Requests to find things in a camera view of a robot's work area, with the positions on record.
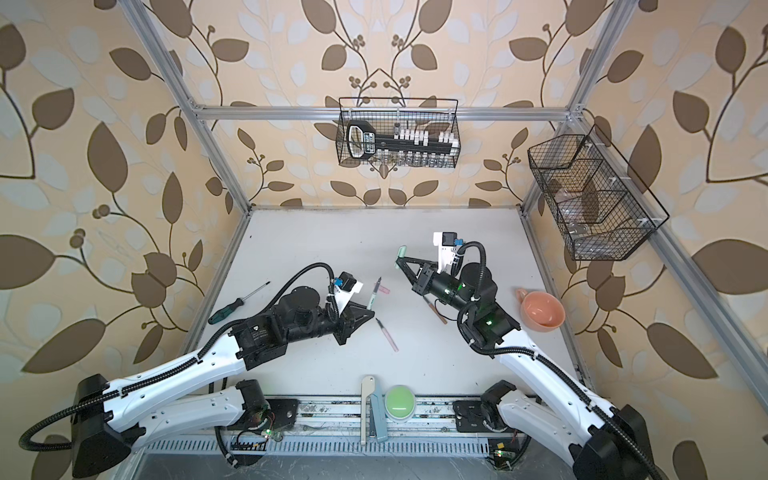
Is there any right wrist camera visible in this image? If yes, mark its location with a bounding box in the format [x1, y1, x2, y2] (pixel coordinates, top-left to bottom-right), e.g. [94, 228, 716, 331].
[433, 232, 463, 276]

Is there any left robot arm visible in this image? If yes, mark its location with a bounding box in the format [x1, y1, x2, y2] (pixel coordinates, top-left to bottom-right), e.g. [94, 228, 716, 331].
[19, 262, 374, 479]

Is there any brown pen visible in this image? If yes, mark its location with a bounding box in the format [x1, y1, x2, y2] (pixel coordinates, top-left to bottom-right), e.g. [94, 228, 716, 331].
[421, 296, 448, 325]

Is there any rear wire basket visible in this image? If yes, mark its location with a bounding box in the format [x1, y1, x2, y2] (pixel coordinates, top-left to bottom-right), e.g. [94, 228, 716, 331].
[335, 95, 462, 170]

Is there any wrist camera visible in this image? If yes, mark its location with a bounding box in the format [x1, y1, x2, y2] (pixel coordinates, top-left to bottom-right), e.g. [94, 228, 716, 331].
[333, 272, 363, 314]
[433, 232, 463, 276]

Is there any black tool in basket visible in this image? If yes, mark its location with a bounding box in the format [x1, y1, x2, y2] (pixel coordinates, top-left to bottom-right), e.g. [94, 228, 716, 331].
[341, 120, 461, 163]

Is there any green handled screwdriver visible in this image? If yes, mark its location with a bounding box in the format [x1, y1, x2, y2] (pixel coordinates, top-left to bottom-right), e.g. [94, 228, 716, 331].
[207, 281, 271, 325]

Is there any grey bracket tool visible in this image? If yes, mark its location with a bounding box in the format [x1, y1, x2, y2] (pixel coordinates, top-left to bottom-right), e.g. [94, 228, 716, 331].
[360, 375, 389, 445]

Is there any pink pen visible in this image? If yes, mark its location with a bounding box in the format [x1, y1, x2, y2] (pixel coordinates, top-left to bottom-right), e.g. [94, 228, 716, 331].
[375, 318, 399, 352]

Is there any side wire basket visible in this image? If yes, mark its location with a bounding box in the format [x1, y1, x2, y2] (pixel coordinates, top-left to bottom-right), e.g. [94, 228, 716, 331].
[527, 125, 669, 261]

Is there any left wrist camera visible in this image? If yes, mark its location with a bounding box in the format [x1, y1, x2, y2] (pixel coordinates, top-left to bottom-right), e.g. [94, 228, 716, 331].
[333, 272, 363, 314]

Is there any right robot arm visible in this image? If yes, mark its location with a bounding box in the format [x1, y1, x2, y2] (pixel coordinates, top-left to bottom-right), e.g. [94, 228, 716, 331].
[396, 232, 662, 479]

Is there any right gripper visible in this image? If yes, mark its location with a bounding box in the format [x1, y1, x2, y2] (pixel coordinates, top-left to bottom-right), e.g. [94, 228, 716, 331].
[399, 257, 476, 321]

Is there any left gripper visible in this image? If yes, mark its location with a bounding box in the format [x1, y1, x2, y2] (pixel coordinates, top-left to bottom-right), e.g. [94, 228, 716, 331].
[284, 299, 377, 346]

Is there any green pen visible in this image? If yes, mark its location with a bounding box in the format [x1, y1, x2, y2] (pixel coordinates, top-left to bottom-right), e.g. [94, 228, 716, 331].
[367, 276, 382, 311]

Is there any green push button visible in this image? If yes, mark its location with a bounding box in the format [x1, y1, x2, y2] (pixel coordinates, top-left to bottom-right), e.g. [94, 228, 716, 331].
[384, 385, 416, 422]

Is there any pink cup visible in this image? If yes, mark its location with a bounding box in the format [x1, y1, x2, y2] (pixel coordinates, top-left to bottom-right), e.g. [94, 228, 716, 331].
[515, 288, 566, 333]

